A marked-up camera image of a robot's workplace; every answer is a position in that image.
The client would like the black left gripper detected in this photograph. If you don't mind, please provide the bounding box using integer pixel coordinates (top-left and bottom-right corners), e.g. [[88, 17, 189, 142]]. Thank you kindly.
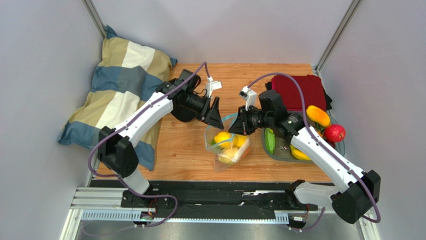
[[183, 92, 224, 131]]

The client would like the yellow pear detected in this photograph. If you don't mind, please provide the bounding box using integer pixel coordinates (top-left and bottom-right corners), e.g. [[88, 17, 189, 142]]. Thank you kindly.
[[233, 134, 248, 148]]

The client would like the yellow lemon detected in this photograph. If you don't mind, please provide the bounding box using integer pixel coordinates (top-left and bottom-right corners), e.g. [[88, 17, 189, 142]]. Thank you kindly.
[[214, 131, 234, 149]]

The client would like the clear zip top bag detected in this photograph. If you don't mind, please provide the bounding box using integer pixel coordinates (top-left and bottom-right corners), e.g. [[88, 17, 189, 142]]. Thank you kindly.
[[204, 113, 251, 173]]

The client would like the green grape bunch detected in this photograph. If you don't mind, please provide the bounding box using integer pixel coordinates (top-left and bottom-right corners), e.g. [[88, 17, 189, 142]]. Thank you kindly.
[[209, 138, 217, 146]]

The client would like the orange fruit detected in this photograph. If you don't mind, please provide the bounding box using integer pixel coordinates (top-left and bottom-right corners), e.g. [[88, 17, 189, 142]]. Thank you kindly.
[[241, 147, 251, 159]]

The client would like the beige bumpy fruit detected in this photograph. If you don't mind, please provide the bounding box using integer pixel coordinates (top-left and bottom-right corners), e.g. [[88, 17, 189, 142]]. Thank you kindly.
[[217, 147, 239, 165]]

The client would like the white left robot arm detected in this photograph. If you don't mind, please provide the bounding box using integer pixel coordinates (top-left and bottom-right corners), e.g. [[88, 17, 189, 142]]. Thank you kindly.
[[95, 69, 224, 195]]

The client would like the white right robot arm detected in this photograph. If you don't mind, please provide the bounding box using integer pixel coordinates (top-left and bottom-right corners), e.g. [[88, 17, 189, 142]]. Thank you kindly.
[[228, 87, 381, 224]]

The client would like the green cucumber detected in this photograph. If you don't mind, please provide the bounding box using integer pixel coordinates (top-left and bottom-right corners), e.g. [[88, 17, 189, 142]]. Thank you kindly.
[[264, 128, 276, 155]]

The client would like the black baseball cap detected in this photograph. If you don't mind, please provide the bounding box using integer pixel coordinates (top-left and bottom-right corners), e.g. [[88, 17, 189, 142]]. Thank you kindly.
[[171, 104, 199, 123]]

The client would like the grey fruit tray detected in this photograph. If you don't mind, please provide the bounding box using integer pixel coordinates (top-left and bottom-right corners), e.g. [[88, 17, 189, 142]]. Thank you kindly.
[[260, 128, 346, 163]]

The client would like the yellow banana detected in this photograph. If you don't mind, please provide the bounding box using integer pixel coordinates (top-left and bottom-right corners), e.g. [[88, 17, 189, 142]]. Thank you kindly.
[[289, 144, 311, 161]]

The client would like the orange yellow mango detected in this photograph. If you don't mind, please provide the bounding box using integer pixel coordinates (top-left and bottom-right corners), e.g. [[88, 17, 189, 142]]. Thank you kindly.
[[306, 105, 331, 127]]

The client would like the orange pineapple toy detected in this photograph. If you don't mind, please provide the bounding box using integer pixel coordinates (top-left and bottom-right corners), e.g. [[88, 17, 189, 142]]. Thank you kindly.
[[314, 122, 326, 138]]

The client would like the folded red cloth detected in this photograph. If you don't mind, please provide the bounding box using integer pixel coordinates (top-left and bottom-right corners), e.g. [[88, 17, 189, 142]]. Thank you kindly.
[[265, 74, 334, 111]]

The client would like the striped blue beige pillow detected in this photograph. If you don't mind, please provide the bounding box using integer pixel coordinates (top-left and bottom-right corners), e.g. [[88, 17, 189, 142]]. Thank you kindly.
[[57, 25, 178, 150]]

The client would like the red apple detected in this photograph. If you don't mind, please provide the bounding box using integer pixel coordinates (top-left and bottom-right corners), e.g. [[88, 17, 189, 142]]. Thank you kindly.
[[323, 124, 346, 143]]

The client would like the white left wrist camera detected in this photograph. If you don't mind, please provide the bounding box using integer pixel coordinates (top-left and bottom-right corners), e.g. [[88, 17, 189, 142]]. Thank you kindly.
[[205, 76, 222, 98]]

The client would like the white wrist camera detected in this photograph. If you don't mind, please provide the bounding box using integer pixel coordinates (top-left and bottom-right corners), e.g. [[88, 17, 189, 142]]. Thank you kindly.
[[239, 86, 258, 111], [205, 76, 222, 98]]

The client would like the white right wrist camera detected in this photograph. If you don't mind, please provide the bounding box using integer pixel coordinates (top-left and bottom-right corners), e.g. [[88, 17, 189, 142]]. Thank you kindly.
[[239, 86, 258, 111]]

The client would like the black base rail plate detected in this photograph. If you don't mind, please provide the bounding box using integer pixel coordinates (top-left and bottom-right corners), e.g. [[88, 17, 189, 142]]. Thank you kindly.
[[89, 179, 321, 221]]

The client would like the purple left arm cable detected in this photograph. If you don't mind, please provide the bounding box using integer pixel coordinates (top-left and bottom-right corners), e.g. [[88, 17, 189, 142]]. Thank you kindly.
[[87, 61, 179, 229]]

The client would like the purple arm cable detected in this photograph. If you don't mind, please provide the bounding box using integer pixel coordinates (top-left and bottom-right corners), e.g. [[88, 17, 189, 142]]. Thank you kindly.
[[87, 61, 179, 229], [246, 72, 382, 233]]

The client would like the left aluminium frame post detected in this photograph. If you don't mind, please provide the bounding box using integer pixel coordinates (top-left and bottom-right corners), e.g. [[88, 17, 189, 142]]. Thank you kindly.
[[82, 0, 106, 39]]

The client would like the aluminium frame post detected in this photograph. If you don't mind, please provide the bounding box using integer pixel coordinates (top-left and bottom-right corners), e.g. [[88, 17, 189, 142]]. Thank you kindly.
[[312, 0, 363, 76], [82, 0, 106, 39]]

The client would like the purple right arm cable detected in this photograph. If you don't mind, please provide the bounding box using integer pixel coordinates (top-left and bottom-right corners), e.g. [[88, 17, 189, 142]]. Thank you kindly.
[[246, 72, 382, 233]]

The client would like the right aluminium frame post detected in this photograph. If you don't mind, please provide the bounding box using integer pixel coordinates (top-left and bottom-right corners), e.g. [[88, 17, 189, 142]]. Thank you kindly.
[[312, 0, 363, 76]]

